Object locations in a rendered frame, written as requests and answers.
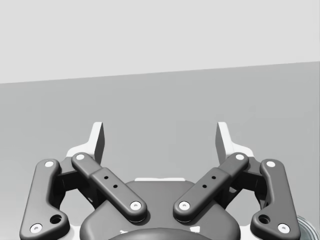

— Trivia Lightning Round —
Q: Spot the round can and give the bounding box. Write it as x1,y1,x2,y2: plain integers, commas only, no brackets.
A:
296,215,320,240

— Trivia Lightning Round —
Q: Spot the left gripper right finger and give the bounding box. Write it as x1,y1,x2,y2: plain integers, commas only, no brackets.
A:
172,121,302,240

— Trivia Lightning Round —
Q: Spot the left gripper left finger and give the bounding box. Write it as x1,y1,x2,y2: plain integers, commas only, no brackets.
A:
19,121,148,240

